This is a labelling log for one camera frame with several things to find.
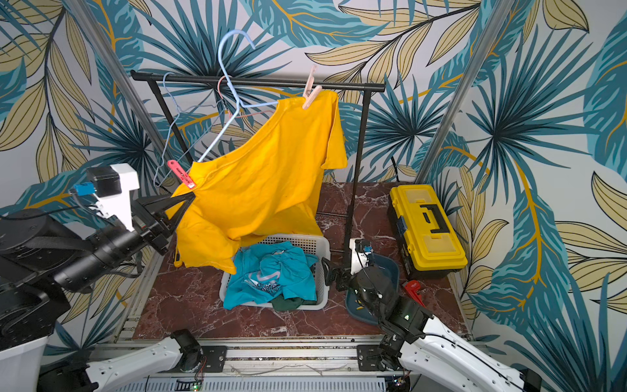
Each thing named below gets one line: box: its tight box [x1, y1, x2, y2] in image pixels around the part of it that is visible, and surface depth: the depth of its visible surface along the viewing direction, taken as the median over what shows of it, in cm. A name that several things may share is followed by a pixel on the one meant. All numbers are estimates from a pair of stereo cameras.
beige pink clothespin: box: [302, 65, 323, 111], surface depth 46 cm
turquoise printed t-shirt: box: [223, 240, 320, 311], surface depth 80 cm
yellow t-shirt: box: [166, 90, 348, 275], surface depth 53 cm
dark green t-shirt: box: [271, 294, 317, 312], surface depth 75 cm
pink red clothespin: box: [166, 159, 197, 190], surface depth 40 cm
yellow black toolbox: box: [386, 184, 468, 277], surface depth 87 cm
